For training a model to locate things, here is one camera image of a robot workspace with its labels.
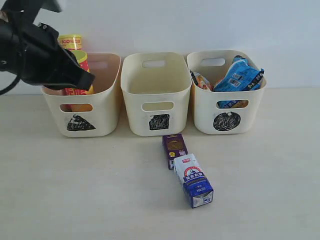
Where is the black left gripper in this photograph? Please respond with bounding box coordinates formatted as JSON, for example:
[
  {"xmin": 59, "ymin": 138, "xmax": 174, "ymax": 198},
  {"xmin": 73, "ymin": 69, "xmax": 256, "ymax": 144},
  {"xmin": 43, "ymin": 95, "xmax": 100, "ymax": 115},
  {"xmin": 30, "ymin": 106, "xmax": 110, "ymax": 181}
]
[{"xmin": 0, "ymin": 0, "xmax": 95, "ymax": 91}]

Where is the blue instant noodle packet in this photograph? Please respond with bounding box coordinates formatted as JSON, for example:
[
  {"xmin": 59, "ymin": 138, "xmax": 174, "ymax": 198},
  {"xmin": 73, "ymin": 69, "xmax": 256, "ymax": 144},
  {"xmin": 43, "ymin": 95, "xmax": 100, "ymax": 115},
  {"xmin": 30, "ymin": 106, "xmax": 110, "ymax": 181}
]
[{"xmin": 213, "ymin": 55, "xmax": 265, "ymax": 92}]

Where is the yellow Lays chips can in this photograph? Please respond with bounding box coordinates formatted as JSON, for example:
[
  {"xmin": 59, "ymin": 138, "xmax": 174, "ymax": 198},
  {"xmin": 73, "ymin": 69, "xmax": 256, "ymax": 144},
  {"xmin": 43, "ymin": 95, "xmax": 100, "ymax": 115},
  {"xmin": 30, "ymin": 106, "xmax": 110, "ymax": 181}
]
[{"xmin": 62, "ymin": 50, "xmax": 95, "ymax": 96}]

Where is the cream bin square mark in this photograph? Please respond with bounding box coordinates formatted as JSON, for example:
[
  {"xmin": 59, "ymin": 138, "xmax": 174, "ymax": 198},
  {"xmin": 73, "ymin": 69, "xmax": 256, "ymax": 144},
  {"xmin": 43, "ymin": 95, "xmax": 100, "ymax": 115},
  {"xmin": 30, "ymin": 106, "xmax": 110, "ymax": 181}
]
[{"xmin": 120, "ymin": 52, "xmax": 192, "ymax": 137}]

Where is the cream bin triangle mark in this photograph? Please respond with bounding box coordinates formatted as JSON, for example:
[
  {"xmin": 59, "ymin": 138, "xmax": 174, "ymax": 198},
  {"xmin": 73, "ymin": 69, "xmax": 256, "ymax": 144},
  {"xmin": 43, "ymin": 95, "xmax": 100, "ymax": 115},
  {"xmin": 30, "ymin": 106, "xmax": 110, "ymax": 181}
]
[{"xmin": 40, "ymin": 52, "xmax": 122, "ymax": 139}]

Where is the purple milk carton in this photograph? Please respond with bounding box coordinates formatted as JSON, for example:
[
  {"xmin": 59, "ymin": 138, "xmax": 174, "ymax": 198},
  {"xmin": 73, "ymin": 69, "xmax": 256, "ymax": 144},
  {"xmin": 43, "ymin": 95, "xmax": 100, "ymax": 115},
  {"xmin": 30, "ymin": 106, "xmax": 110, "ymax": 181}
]
[{"xmin": 162, "ymin": 133, "xmax": 188, "ymax": 170}]

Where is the pink Lays chips can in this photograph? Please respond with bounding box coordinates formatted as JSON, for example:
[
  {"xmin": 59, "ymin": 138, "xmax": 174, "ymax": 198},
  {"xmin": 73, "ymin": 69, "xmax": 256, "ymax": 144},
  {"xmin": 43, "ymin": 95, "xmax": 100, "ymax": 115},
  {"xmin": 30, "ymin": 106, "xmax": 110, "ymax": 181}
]
[{"xmin": 58, "ymin": 34, "xmax": 83, "ymax": 51}]

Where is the cream bin circle mark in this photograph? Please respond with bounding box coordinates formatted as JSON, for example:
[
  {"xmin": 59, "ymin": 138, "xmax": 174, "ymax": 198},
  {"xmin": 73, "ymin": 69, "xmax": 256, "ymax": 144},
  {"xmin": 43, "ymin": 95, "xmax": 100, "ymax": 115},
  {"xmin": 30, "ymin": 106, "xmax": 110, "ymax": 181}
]
[{"xmin": 186, "ymin": 49, "xmax": 267, "ymax": 135}]

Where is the blue white milk carton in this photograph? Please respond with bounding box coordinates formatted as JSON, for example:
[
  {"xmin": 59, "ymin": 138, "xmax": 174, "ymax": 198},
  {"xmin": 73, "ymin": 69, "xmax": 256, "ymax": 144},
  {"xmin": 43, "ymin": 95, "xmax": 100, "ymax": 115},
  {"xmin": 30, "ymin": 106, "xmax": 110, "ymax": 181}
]
[{"xmin": 173, "ymin": 153, "xmax": 214, "ymax": 209}]

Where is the orange instant noodle packet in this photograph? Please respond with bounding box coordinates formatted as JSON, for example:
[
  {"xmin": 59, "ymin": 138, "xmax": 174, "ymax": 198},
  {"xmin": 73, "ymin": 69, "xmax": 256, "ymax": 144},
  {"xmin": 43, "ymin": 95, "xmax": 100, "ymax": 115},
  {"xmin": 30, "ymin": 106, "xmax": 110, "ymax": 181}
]
[{"xmin": 190, "ymin": 71, "xmax": 214, "ymax": 92}]

